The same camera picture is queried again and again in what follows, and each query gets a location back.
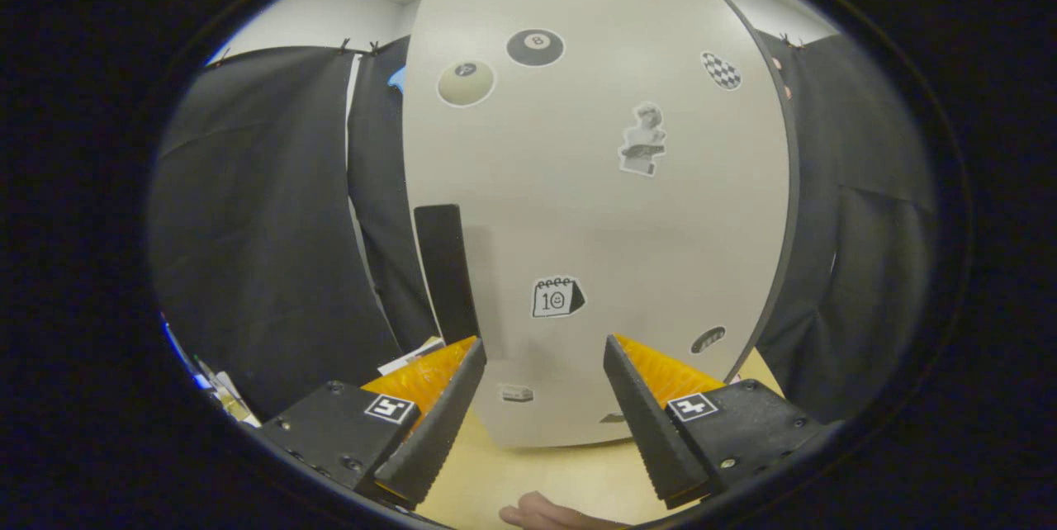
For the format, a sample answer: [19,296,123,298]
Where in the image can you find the small colourful clutter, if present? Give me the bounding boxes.
[161,315,261,429]

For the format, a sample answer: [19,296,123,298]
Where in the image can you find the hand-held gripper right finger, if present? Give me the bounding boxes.
[603,334,845,510]

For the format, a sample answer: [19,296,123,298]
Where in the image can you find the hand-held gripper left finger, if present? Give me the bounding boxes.
[260,335,488,510]

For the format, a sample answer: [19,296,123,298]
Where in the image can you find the beige shoe cabinet door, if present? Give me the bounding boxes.
[402,0,792,450]

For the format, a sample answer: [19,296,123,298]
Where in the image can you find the white cover book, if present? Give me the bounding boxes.
[377,336,447,376]

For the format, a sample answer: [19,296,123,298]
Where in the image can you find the black backdrop cloth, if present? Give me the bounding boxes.
[149,31,942,424]

